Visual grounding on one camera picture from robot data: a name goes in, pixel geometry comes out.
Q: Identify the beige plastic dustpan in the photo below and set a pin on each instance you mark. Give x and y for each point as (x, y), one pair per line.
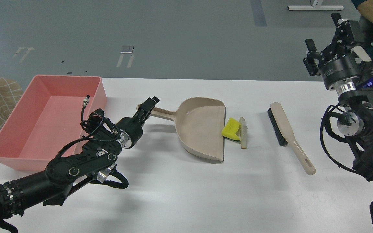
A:
(198, 124)

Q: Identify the beige hand brush black bristles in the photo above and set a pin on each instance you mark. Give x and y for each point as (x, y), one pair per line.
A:
(285, 135)

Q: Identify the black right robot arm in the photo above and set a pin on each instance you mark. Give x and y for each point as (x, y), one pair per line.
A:
(351, 120)

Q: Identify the pink plastic bin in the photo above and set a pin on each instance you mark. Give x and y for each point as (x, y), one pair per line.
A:
(46, 118)

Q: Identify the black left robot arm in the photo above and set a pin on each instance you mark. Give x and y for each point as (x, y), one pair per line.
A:
(90, 159)

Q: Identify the yellow sponge piece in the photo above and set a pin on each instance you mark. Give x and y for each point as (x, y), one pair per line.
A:
(231, 129)

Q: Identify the silver floor plate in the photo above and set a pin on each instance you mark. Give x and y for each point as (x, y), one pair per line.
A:
(127, 49)

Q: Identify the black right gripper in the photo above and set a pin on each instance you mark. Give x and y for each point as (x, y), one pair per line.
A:
(339, 70)

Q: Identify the white table leg base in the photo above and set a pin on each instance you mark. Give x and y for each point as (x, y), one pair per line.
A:
(315, 5)

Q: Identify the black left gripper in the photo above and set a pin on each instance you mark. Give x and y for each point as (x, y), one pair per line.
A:
(131, 127)

